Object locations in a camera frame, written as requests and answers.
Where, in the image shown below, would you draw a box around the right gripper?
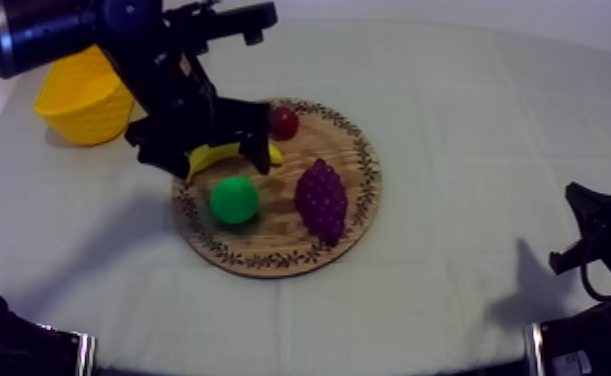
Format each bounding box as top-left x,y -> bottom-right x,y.
548,180 -> 611,295

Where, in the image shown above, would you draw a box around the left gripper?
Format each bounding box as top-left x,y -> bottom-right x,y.
124,86 -> 274,181

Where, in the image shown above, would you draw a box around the green toy pear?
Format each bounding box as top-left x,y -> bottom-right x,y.
209,175 -> 260,226

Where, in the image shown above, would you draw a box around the round wooden board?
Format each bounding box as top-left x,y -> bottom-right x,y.
171,97 -> 383,279

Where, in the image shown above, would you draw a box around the yellow toy banana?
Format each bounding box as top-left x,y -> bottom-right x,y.
184,141 -> 285,184

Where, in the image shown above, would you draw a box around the small red fruit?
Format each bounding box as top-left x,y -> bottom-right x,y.
269,106 -> 300,142

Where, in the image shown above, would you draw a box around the purple toy grapes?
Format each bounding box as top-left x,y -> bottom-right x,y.
293,157 -> 349,247

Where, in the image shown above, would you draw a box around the black cable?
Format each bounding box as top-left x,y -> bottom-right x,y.
579,256 -> 611,304

